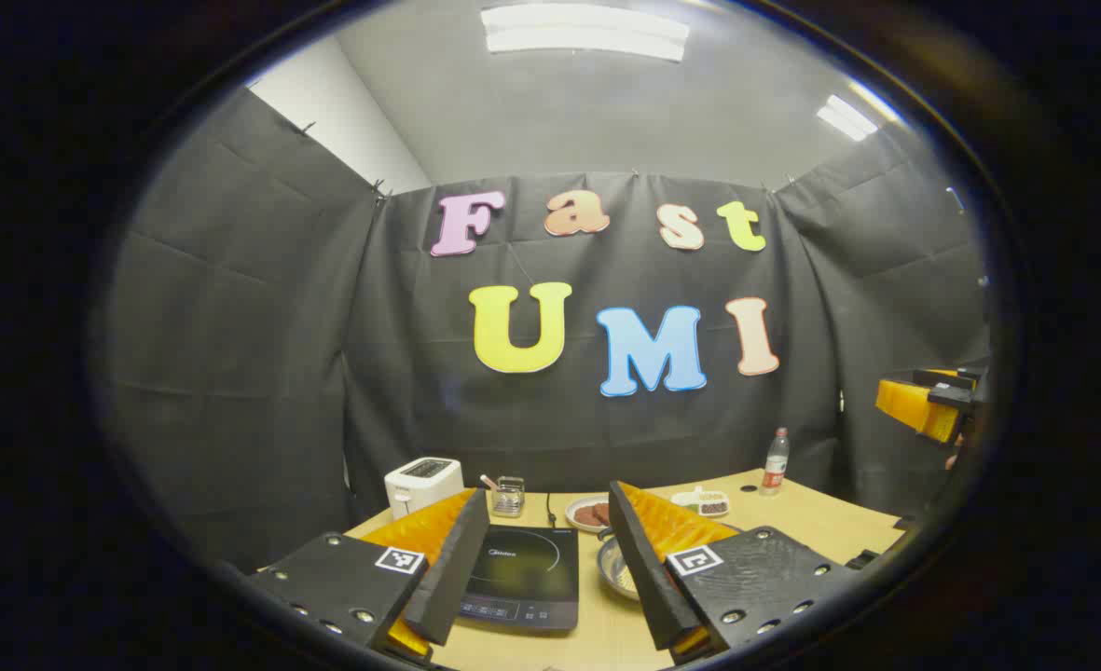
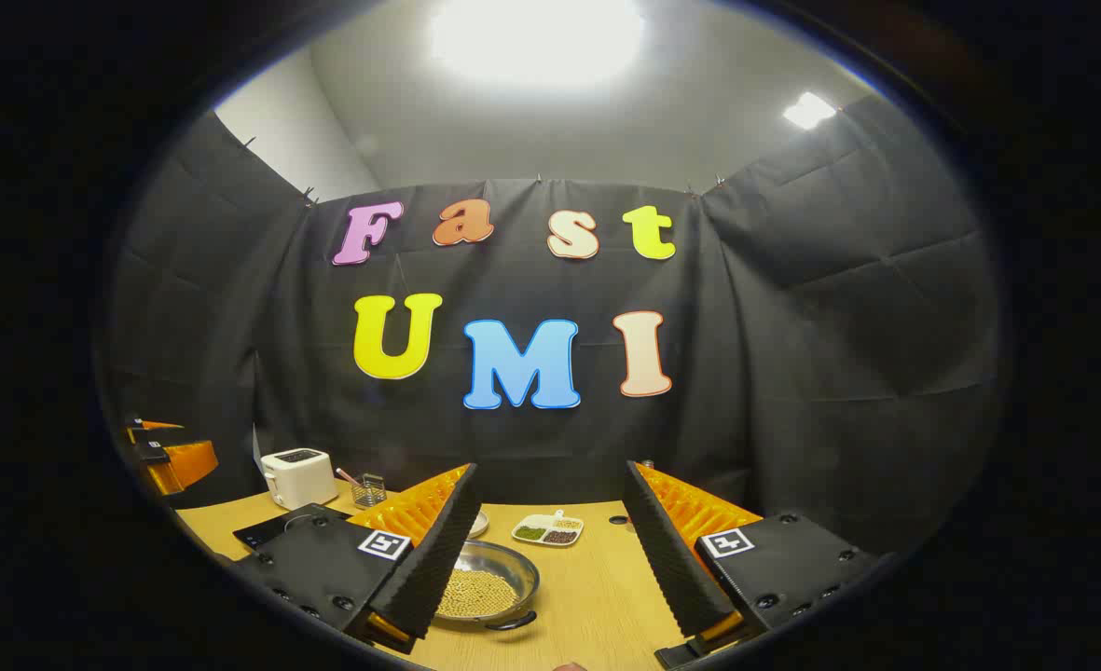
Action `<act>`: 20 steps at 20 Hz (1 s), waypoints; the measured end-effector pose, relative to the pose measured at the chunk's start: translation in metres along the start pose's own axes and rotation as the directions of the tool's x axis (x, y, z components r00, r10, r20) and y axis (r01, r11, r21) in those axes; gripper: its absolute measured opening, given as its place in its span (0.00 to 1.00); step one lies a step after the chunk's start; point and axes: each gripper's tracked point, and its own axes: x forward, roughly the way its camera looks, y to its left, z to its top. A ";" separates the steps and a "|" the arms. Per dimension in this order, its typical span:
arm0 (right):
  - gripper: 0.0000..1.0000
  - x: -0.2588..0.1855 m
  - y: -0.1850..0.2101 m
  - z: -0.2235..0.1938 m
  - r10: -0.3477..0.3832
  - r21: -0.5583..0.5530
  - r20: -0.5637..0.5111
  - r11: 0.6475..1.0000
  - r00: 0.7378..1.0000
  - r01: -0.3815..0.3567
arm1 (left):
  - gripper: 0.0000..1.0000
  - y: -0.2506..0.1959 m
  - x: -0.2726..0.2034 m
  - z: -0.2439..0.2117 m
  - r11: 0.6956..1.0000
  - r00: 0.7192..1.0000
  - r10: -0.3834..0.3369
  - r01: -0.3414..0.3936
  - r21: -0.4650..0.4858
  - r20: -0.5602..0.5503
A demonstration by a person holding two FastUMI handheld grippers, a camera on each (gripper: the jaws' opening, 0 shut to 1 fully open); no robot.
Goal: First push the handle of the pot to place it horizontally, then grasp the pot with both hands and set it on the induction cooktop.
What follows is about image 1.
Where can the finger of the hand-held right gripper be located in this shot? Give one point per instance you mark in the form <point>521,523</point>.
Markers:
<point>914,405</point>
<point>946,377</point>

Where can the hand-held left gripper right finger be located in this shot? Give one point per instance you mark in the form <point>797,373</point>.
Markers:
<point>643,578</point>

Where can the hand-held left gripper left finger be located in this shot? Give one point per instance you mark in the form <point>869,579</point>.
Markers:
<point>452,578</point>

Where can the stainless steel pot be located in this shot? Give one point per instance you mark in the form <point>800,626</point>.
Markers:
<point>617,570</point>

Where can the black induction cooktop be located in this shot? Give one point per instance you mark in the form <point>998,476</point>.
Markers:
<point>531,568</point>

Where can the brown meat piece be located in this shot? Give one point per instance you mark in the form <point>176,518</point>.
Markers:
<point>601,513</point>
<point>584,515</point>

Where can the white round plate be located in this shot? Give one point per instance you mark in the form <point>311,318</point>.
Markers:
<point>580,522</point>

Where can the white divided bean dish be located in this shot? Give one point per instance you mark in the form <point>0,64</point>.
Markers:
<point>701,503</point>

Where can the white toaster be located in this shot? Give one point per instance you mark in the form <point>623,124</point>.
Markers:
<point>422,483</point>

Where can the clear plastic water bottle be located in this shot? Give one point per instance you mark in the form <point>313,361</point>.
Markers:
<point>775,466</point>

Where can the small ceiling light panel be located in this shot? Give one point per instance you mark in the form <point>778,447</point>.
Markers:
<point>846,117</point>

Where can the black backdrop cloth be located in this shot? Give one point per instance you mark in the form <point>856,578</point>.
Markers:
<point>326,326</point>

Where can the large ceiling light panel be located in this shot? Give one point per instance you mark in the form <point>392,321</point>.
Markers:
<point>587,31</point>

